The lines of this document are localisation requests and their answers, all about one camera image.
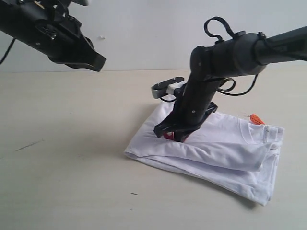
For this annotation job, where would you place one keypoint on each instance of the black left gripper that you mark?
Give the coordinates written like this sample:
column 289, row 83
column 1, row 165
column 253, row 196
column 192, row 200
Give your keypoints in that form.
column 75, row 49

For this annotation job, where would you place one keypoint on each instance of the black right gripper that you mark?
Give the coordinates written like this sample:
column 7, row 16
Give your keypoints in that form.
column 190, row 109

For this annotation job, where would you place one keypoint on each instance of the white t-shirt red lettering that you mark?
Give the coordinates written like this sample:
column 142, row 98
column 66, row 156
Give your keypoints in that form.
column 228, row 151

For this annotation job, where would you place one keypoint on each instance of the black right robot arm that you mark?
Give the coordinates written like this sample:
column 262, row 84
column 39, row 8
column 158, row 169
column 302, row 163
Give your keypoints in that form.
column 245, row 54

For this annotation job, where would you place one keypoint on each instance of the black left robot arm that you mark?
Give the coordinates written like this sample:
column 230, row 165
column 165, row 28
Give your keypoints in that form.
column 17, row 19

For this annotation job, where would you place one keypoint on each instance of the orange neck label tag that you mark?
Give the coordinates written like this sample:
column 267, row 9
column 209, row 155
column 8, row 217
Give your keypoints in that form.
column 256, row 119

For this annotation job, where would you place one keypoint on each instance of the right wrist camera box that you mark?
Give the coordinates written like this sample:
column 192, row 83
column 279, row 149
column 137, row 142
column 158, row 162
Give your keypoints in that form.
column 166, row 87

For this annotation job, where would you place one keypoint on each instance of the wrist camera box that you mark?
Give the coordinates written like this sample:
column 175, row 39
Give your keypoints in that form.
column 166, row 87
column 79, row 2

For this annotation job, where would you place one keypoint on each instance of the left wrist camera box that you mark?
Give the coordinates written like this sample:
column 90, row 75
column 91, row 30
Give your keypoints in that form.
column 79, row 2

